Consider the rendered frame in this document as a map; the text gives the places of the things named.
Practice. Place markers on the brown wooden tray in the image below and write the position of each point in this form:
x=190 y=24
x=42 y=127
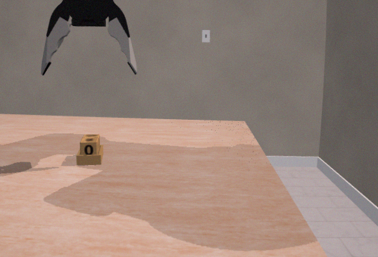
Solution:
x=90 y=159

